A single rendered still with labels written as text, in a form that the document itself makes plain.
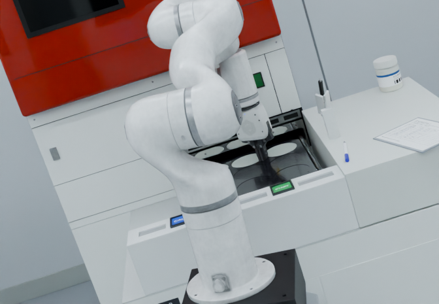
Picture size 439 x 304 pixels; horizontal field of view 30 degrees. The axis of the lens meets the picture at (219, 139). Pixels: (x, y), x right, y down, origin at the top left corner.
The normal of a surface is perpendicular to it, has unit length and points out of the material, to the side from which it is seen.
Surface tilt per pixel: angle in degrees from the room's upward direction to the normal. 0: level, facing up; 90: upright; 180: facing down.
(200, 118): 80
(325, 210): 90
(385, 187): 90
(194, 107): 58
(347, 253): 90
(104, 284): 90
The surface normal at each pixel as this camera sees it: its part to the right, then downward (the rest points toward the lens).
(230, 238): 0.44, 0.12
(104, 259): 0.07, 0.28
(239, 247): 0.65, 0.03
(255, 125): -0.44, 0.39
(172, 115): -0.22, -0.11
